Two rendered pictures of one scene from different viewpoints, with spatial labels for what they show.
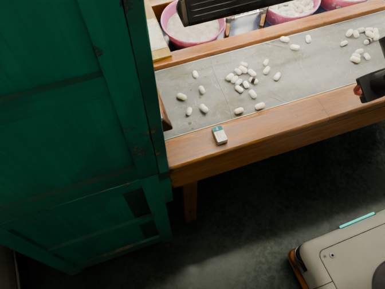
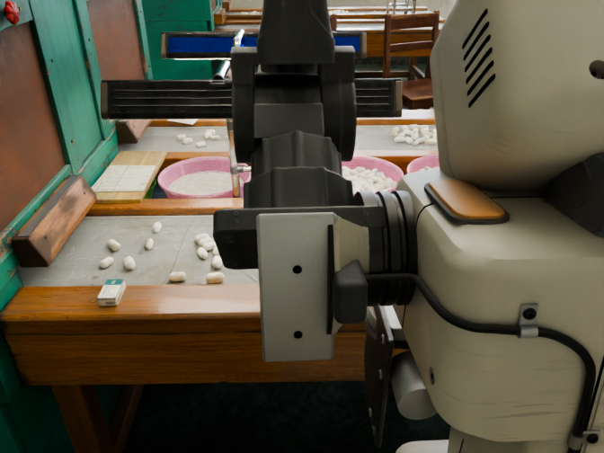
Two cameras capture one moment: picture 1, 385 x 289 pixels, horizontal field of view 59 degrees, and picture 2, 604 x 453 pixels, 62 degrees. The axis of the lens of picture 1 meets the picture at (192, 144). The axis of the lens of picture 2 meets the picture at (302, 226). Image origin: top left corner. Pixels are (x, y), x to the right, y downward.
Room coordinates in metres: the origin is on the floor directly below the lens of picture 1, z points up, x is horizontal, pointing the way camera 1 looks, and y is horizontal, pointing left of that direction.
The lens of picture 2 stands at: (-0.06, -0.68, 1.38)
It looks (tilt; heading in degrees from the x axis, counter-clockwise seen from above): 31 degrees down; 18
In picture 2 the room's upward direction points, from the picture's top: straight up
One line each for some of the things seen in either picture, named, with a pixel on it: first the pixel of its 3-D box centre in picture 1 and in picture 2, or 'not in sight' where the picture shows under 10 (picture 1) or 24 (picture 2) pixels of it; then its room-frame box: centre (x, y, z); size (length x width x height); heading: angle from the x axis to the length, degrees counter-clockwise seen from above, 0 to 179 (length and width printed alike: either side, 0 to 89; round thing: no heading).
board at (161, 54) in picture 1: (141, 31); (128, 174); (1.04, 0.20, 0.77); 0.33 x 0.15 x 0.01; 19
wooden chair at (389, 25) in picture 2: not in sight; (421, 88); (3.42, -0.40, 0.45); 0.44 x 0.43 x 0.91; 131
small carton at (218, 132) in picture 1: (219, 135); (111, 292); (0.56, -0.09, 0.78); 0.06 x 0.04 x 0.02; 19
